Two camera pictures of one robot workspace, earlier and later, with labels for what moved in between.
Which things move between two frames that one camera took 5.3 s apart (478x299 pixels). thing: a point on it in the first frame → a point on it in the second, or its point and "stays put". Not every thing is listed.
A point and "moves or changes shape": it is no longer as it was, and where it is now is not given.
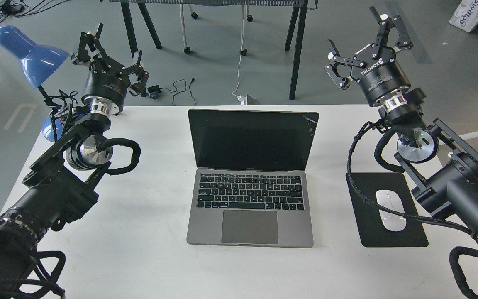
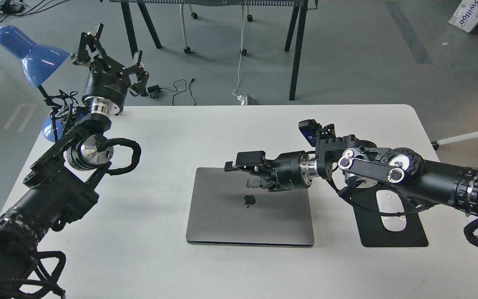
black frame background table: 130,9 stays put
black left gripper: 108,82 stays put
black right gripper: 376,67 → 292,170
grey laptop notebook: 250,191 moves or changes shape
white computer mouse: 391,222 stays put
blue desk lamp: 38,62 stays put
